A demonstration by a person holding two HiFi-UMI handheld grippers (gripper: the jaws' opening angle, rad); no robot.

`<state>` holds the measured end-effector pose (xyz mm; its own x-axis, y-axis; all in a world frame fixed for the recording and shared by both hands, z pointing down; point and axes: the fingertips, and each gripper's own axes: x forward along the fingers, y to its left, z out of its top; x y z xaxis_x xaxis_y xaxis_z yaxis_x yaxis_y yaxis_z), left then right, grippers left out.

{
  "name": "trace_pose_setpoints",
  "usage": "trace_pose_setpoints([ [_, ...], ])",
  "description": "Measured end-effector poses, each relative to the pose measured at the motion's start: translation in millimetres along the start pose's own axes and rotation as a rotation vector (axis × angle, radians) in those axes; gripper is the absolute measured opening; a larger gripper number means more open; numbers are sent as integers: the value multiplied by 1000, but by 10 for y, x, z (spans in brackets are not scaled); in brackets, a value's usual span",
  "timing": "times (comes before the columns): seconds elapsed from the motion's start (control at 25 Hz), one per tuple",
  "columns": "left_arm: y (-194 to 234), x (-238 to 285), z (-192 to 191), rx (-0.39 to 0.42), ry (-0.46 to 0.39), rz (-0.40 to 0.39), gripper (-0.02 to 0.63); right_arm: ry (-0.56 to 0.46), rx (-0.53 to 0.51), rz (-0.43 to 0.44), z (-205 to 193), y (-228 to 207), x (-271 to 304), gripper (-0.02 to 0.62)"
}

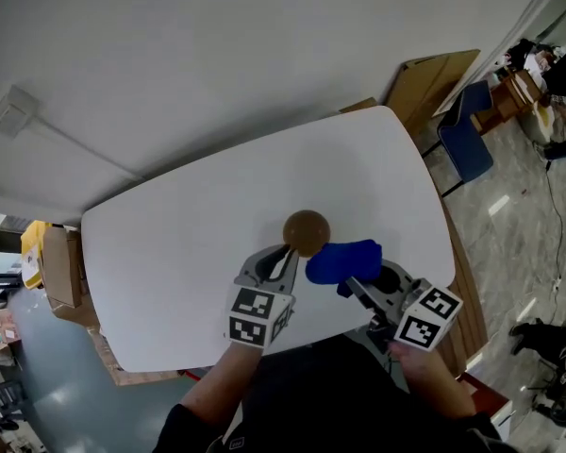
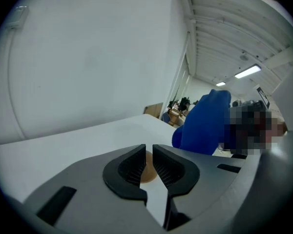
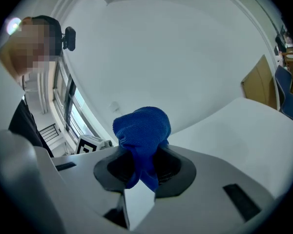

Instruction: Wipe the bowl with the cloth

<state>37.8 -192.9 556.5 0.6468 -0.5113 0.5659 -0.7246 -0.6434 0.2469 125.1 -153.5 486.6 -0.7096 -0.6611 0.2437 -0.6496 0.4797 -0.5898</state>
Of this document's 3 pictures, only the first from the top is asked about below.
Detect flat cardboard boxes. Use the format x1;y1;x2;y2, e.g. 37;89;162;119
46;294;183;387

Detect person's right forearm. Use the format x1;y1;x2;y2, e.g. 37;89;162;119
389;340;477;420

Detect person's black shirt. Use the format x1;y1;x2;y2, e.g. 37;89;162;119
153;332;520;453

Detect brown cardboard sheet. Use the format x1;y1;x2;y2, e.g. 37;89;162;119
384;48;481;137

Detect blue chair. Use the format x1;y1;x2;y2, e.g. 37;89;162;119
422;80;495;199

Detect person's left forearm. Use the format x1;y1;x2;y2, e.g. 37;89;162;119
178;342;265;428

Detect blue cloth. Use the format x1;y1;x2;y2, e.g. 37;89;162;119
305;238;385;300

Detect white bean bag seat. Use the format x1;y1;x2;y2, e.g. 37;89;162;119
522;100;557;146

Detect thin floor cable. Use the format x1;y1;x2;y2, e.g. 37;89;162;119
543;157;566;294

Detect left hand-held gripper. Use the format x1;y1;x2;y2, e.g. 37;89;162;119
225;244;300;349

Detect white wall cable conduit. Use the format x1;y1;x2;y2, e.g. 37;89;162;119
31;114;146;182

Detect tall cardboard box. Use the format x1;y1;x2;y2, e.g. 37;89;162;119
41;225;85;309

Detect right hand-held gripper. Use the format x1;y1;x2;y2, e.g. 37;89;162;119
346;260;464;354

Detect white wall socket box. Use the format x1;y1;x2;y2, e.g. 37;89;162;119
0;84;42;139

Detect yellow bag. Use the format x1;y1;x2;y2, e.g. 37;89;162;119
20;219;54;292

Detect small wooden table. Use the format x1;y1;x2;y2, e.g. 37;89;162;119
471;69;544;135

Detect dark round bowl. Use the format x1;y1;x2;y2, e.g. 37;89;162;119
282;210;333;259

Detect large window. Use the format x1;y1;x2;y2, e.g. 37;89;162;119
0;208;33;297

